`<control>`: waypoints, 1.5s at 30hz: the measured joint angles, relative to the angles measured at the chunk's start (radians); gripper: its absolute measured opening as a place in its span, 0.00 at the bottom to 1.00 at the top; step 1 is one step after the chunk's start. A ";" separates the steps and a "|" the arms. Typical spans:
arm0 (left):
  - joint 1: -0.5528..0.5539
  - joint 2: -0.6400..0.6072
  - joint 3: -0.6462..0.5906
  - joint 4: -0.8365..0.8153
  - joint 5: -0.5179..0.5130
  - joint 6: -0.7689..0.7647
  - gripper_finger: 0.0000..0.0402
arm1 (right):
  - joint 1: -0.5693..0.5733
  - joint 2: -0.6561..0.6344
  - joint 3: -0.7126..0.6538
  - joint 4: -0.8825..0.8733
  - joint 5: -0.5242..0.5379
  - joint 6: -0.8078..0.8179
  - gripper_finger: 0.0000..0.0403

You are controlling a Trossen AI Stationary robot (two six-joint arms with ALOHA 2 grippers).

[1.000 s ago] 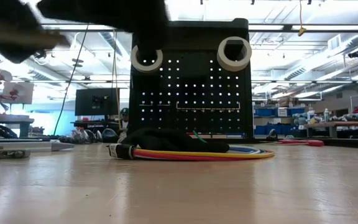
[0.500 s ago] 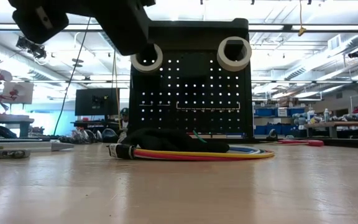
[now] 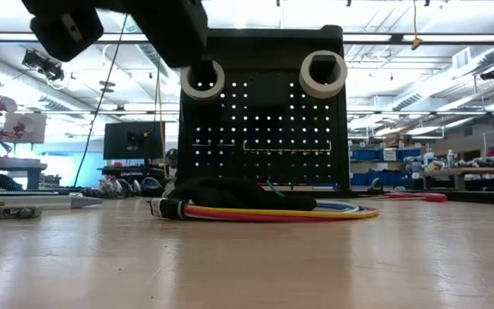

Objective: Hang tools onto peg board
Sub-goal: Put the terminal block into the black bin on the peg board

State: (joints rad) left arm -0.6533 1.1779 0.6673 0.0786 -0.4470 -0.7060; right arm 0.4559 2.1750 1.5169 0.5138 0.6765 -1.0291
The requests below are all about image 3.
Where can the clear plastic bottle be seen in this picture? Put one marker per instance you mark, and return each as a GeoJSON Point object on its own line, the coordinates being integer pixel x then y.
{"type": "Point", "coordinates": [450, 159]}

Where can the black work glove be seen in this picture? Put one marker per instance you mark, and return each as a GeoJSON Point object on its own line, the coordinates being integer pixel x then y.
{"type": "Point", "coordinates": [225, 193]}
{"type": "Point", "coordinates": [298, 203]}

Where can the blue storage bin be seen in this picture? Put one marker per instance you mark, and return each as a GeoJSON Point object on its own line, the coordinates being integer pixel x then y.
{"type": "Point", "coordinates": [365, 154]}
{"type": "Point", "coordinates": [409, 153]}
{"type": "Point", "coordinates": [380, 178]}

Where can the black monitor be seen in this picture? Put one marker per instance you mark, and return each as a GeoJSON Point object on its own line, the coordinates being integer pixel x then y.
{"type": "Point", "coordinates": [122, 141]}

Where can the grey torpedo level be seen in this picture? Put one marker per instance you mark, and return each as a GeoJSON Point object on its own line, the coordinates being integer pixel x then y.
{"type": "Point", "coordinates": [37, 201]}

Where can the wooden workbench with clutter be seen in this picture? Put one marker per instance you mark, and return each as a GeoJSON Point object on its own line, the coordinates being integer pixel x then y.
{"type": "Point", "coordinates": [465, 171]}

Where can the black aluminium table frame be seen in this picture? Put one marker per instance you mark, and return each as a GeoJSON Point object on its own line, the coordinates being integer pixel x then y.
{"type": "Point", "coordinates": [487, 197]}

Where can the white board with red print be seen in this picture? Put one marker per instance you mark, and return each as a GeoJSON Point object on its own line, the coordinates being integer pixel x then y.
{"type": "Point", "coordinates": [37, 129]}

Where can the black ceiling projector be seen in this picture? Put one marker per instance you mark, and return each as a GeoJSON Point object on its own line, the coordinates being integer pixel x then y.
{"type": "Point", "coordinates": [490, 74]}

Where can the person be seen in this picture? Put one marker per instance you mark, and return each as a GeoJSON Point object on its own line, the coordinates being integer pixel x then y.
{"type": "Point", "coordinates": [171, 169]}

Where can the black ceiling camera rig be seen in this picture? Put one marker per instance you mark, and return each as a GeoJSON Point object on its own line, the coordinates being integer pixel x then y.
{"type": "Point", "coordinates": [43, 64]}

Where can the white masking tape roll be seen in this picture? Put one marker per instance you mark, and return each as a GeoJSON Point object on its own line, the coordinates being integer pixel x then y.
{"type": "Point", "coordinates": [323, 93]}
{"type": "Point", "coordinates": [203, 97]}

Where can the wooden workbench with dark legs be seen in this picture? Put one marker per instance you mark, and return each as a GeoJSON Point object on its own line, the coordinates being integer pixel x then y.
{"type": "Point", "coordinates": [7, 164]}

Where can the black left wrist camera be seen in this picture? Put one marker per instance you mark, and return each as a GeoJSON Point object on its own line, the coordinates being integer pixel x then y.
{"type": "Point", "coordinates": [58, 38]}

